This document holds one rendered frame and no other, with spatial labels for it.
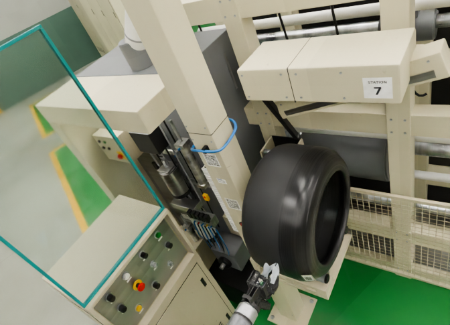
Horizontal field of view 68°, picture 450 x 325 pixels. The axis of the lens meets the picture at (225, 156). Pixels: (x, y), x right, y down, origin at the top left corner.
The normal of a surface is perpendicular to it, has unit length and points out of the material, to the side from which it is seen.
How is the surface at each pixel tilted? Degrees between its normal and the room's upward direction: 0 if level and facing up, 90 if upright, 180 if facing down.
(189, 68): 90
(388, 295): 0
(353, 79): 90
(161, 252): 90
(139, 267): 90
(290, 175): 12
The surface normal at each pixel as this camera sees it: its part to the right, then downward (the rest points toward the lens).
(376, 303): -0.33, -0.73
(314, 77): -0.51, 0.67
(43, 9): 0.54, 0.36
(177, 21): 0.80, 0.12
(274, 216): -0.59, -0.04
